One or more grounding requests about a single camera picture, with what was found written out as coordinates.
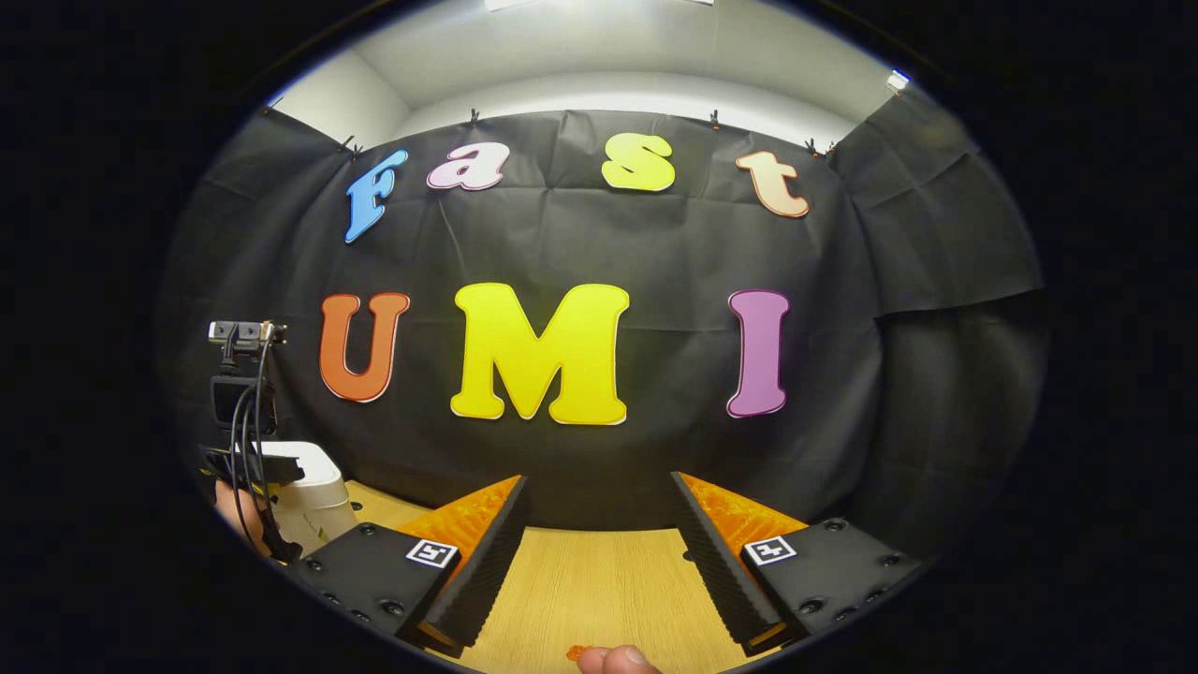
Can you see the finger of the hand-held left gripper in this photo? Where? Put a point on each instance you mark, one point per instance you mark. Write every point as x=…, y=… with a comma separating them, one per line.
x=276, y=466

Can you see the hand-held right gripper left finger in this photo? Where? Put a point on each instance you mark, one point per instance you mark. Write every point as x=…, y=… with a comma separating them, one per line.
x=487, y=571

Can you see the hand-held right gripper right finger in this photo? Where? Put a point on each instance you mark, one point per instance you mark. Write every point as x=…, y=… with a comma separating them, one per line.
x=716, y=571

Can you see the white desktop garbage bin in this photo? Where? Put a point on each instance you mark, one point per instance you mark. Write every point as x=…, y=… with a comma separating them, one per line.
x=323, y=505

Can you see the orange paper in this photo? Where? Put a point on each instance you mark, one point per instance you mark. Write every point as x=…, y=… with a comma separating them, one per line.
x=577, y=652

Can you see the wooden desktop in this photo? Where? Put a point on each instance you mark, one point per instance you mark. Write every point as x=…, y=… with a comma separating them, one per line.
x=599, y=580

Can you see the black backdrop cloth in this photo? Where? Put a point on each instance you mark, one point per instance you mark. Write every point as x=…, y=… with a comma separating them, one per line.
x=674, y=356

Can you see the small ceiling light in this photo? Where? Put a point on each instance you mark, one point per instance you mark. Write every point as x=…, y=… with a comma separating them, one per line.
x=898, y=80

